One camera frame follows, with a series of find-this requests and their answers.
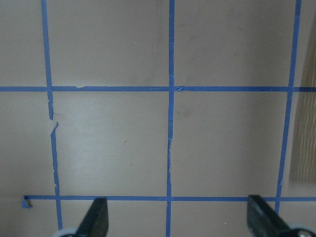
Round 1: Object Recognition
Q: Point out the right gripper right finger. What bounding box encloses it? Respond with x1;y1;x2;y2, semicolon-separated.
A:
246;195;296;237

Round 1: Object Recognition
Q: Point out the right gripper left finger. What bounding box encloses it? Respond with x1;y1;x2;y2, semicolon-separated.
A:
75;197;109;237

